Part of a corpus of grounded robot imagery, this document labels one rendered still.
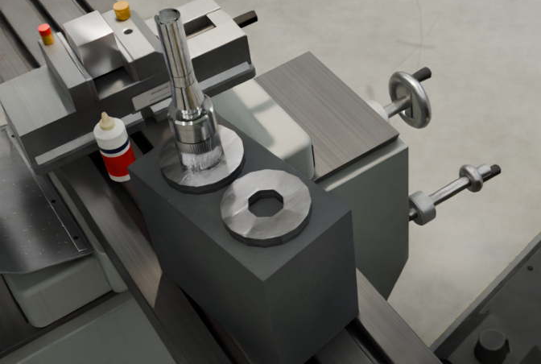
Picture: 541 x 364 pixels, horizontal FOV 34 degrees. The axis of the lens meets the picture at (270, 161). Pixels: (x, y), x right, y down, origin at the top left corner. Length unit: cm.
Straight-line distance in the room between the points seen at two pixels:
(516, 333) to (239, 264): 63
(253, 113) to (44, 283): 42
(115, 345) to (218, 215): 57
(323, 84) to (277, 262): 78
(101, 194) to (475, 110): 155
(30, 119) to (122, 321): 35
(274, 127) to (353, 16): 154
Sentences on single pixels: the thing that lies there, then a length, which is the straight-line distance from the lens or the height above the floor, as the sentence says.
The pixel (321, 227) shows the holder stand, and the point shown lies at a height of 111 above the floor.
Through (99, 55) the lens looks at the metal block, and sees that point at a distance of 123.
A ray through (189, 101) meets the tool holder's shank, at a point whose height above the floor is 121.
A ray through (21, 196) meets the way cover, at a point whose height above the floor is 86.
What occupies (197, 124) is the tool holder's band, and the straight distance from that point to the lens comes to 87.
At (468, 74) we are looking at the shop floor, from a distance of 268.
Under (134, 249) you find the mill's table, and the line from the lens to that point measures 113.
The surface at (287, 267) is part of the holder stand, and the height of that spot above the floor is 110.
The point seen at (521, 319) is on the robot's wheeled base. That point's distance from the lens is 143.
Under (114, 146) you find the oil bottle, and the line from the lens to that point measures 116.
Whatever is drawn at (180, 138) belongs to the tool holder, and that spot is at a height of 116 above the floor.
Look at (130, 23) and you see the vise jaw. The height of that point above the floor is 103.
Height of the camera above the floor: 178
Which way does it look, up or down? 46 degrees down
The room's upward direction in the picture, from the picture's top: 9 degrees counter-clockwise
